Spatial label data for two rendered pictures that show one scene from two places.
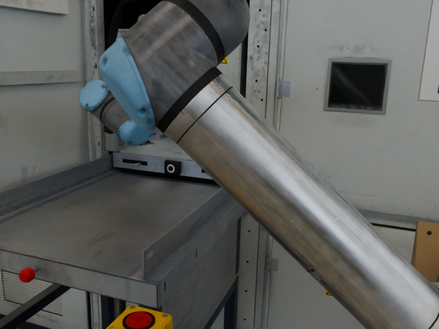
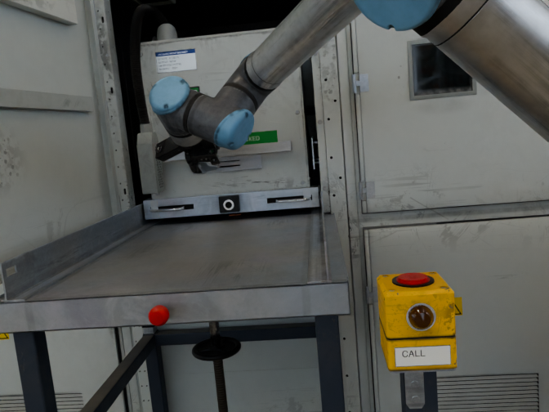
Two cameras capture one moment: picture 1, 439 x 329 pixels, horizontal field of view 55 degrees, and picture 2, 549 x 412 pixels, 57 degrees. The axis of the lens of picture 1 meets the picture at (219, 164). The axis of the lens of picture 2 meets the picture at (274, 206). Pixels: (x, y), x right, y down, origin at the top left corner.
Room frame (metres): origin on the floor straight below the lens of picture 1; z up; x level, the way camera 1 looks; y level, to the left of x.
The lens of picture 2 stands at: (0.03, 0.42, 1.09)
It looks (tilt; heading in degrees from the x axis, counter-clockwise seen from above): 8 degrees down; 346
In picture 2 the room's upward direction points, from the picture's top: 5 degrees counter-clockwise
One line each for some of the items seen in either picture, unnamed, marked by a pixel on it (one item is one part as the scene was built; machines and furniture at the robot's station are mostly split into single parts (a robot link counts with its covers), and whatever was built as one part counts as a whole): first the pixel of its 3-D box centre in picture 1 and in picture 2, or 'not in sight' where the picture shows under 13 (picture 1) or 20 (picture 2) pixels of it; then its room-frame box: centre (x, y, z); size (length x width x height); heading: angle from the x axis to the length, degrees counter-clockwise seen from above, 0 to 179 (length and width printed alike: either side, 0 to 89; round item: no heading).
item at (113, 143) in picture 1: (115, 126); (150, 163); (1.57, 0.39, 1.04); 0.08 x 0.05 x 0.17; 160
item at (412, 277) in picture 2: (138, 322); (412, 283); (0.58, 0.12, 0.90); 0.04 x 0.04 x 0.02
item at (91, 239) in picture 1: (119, 218); (207, 257); (1.20, 0.30, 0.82); 0.68 x 0.62 x 0.06; 160
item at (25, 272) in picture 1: (30, 273); (160, 313); (0.86, 0.42, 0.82); 0.04 x 0.03 x 0.03; 160
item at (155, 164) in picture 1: (176, 165); (231, 202); (1.57, 0.16, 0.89); 0.54 x 0.05 x 0.06; 70
